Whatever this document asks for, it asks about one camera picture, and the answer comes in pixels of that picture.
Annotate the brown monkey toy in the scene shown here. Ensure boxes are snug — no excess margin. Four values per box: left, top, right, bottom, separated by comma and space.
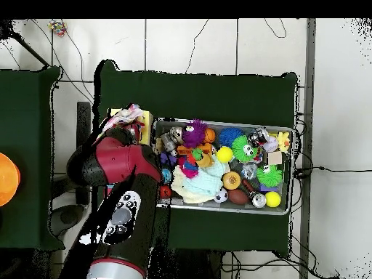
194, 150, 217, 169

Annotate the light teal cloth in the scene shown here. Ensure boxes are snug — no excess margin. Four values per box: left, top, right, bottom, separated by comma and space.
173, 161, 229, 204

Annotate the colourful patterned cloth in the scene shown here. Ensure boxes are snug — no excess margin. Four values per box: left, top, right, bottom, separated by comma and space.
100, 104, 146, 143

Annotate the wooden box with three holes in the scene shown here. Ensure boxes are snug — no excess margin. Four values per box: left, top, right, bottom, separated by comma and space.
104, 108, 155, 193

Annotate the shallow clear bin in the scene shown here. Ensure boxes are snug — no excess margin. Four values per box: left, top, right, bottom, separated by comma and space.
150, 118, 294, 216

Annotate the purple spiky monster toy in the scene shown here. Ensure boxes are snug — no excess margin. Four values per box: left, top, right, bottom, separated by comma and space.
180, 119, 209, 149

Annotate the small orange basketball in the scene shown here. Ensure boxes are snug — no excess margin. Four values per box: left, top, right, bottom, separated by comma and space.
204, 127, 217, 144

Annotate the yellow ball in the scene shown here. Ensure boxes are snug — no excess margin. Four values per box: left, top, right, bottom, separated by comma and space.
217, 145, 234, 163
264, 191, 283, 209

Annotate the blue spiky ball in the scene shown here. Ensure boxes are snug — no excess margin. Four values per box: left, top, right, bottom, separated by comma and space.
219, 127, 244, 147

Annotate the small soccer ball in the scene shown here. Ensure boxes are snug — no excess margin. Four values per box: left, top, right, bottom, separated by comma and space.
214, 188, 229, 204

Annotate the green spiky ball with eyes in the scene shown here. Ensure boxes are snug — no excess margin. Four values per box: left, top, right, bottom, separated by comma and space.
231, 135, 259, 163

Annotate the small brown football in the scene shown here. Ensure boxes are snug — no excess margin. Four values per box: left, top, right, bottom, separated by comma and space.
227, 188, 250, 206

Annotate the dark green table cloth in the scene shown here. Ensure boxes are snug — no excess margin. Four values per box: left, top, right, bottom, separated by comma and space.
92, 60, 299, 256

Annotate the green covered side table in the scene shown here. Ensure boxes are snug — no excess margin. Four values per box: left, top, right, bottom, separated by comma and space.
0, 66, 62, 251

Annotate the orange bowl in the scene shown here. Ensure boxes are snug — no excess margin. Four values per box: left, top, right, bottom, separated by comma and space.
0, 152, 21, 207

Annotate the small colourful toy on floor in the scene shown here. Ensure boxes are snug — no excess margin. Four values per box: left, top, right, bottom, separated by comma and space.
48, 20, 68, 37

